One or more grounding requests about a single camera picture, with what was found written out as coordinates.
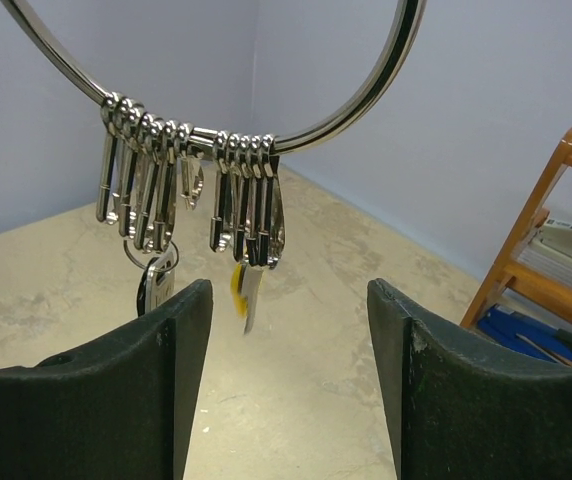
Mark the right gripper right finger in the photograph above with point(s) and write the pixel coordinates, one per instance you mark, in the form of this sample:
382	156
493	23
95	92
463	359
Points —
458	406

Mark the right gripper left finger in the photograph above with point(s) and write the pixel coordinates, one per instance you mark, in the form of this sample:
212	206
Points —
118	407

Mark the key with yellow tag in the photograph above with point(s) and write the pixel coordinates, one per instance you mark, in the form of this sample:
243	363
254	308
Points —
244	286

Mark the large metal keyring with clips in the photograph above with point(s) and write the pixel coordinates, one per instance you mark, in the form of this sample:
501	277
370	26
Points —
148	162

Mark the blue stapler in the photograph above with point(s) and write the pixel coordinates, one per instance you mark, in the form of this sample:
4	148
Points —
525	335

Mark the wooden shelf rack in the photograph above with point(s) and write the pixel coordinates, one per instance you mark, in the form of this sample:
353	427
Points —
507	272

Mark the grey stapler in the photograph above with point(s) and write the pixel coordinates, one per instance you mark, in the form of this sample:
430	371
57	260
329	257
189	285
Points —
549	252

